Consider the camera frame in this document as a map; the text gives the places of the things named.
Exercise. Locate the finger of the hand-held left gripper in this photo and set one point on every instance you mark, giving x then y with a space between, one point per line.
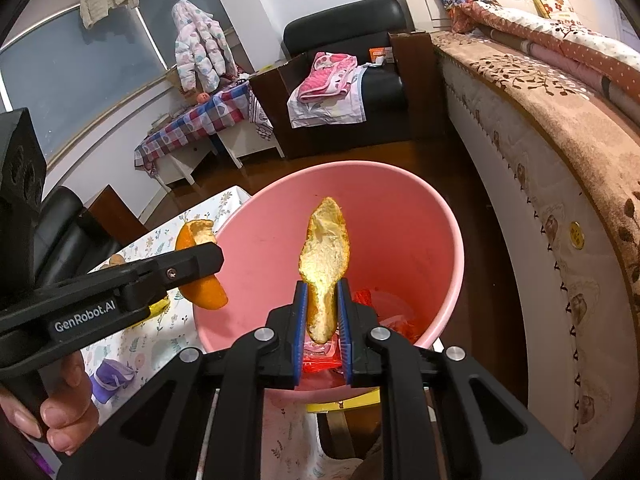
185 270

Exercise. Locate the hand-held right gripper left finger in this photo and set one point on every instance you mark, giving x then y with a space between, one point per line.
301 330

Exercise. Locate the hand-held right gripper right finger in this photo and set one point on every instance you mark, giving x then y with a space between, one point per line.
344 330

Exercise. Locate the curled orange peel piece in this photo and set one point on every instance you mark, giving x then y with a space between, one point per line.
192 237

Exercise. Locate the red white snack wrapper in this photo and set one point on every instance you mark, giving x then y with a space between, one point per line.
385 305

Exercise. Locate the long orange peel strip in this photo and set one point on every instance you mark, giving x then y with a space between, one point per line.
322 270

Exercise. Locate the pink plastic bucket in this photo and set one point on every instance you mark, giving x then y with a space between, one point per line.
400 240

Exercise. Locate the person's left hand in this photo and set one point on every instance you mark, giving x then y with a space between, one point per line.
67 410

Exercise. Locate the yellow wrapper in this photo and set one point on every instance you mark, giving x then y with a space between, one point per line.
152 306

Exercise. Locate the red plastic bag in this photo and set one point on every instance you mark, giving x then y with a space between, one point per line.
405 335

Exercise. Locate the brown walnut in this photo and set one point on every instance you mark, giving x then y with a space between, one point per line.
116 260

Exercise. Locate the yellow stool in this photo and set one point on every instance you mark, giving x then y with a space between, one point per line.
345 402

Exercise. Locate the black leather sofa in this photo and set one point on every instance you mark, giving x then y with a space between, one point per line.
65 230

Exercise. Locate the purple wrapped object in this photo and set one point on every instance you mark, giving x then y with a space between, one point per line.
115 375

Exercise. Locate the white side table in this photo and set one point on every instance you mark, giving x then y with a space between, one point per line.
250 142

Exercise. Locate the checked heart tablecloth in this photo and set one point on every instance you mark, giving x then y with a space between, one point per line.
200 120

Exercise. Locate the small orange fruit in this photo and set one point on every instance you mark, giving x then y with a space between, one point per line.
202 96

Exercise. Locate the pastel puffer jacket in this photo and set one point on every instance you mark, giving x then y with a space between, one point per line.
197 50

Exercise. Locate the large curved window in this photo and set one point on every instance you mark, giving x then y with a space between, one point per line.
75 75

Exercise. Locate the pink folded clothing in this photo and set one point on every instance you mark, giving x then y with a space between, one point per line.
325 77

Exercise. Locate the bed with brown floral cover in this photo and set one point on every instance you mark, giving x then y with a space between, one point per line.
525 125

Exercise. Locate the small orange box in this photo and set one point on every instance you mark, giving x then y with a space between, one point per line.
382 53

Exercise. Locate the black leather armchair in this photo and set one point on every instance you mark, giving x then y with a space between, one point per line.
345 20

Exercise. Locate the orange dotted quilt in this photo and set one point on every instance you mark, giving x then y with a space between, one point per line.
575 40

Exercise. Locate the yellow red flower pillow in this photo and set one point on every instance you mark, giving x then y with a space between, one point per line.
552 2

